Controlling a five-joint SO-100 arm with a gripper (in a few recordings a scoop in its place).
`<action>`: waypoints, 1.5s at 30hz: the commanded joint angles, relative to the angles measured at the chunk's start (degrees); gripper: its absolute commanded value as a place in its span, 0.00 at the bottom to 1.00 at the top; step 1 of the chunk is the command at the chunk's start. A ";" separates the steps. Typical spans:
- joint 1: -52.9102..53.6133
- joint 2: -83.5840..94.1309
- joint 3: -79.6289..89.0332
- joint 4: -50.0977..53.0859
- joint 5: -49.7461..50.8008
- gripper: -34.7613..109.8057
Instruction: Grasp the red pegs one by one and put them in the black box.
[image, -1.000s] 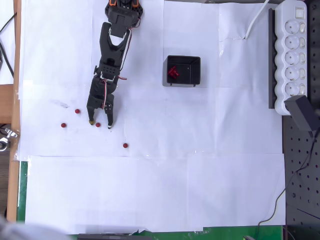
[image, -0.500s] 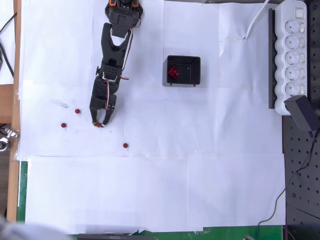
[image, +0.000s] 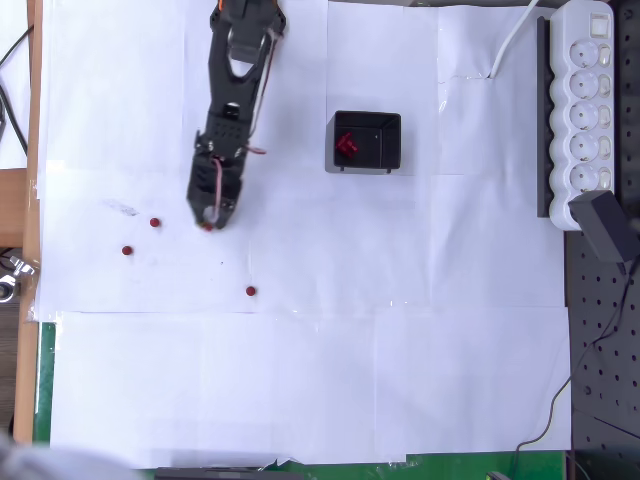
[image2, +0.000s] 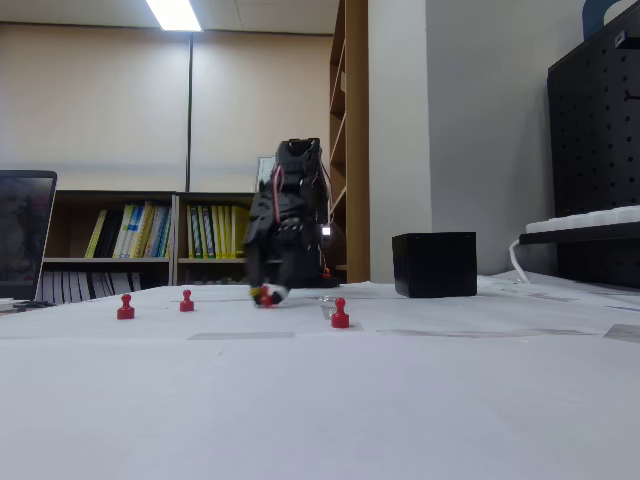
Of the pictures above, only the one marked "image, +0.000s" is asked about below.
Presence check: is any black square bin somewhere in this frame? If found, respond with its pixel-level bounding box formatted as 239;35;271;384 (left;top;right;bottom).
324;110;403;175

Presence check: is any metal clamp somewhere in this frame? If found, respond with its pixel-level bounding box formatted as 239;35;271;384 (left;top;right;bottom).
0;253;39;304

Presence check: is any taped white paper cover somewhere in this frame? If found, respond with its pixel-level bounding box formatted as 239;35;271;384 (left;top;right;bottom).
33;0;574;471

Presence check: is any green mat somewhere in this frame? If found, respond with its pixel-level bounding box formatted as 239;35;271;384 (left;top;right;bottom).
33;322;569;480

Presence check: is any dark ribbed panel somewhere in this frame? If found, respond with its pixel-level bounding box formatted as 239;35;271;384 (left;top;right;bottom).
0;299;24;434

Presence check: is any blurry grey round object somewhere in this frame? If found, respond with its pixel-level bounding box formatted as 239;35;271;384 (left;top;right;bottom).
0;432;134;480

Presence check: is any white power strip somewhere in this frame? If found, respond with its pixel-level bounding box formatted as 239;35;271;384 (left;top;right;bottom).
548;0;615;232

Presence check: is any black power adapter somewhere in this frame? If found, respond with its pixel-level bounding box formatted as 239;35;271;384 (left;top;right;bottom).
568;190;634;265

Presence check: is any black perforated board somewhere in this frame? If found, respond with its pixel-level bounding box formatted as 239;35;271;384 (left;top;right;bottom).
563;0;640;480

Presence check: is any white power cable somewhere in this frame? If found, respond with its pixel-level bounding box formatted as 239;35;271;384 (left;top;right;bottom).
487;0;542;80

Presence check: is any thin black cable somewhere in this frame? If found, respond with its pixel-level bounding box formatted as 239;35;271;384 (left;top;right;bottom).
508;262;640;480

